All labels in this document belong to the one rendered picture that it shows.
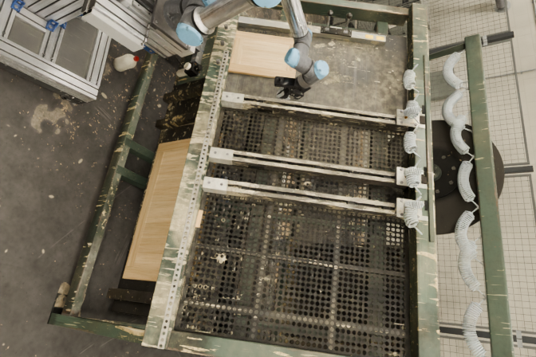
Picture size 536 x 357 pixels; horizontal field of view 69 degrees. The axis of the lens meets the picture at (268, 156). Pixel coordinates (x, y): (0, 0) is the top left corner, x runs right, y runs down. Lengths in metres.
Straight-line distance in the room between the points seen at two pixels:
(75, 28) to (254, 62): 1.06
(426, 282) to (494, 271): 0.53
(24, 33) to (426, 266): 2.35
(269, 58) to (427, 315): 1.65
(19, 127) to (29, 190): 0.35
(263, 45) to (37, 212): 1.65
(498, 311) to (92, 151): 2.52
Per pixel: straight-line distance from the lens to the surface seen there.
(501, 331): 2.45
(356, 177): 2.12
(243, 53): 2.51
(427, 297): 2.06
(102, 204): 2.59
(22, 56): 2.41
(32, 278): 2.58
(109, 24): 1.81
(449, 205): 2.66
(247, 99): 2.27
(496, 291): 2.47
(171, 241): 2.02
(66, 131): 2.69
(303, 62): 1.73
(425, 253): 2.10
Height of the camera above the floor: 2.28
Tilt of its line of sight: 31 degrees down
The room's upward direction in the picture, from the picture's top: 83 degrees clockwise
